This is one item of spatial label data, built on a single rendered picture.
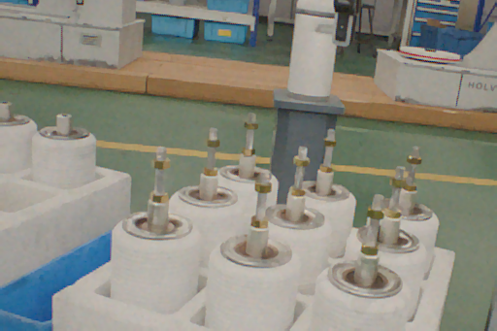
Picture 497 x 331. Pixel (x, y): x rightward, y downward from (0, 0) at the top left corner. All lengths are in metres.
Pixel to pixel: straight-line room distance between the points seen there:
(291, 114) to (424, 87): 1.67
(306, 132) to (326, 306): 0.71
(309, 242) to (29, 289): 0.39
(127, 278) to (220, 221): 0.14
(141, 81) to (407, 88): 1.19
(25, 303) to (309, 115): 0.65
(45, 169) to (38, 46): 1.91
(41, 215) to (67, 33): 2.00
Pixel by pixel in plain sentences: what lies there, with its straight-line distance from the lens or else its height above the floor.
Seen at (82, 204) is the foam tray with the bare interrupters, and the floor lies 0.16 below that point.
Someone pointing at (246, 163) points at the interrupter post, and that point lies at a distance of 0.87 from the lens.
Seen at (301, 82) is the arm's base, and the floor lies 0.34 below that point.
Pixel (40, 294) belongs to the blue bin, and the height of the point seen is 0.08.
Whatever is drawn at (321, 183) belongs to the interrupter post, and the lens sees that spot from 0.84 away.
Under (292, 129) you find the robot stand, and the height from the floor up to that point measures 0.24.
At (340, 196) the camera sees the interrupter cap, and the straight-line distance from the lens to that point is 0.83.
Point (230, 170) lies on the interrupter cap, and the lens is 0.89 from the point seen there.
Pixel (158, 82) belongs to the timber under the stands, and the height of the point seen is 0.06.
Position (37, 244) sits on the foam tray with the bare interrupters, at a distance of 0.93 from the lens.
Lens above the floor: 0.52
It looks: 17 degrees down
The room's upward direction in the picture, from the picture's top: 8 degrees clockwise
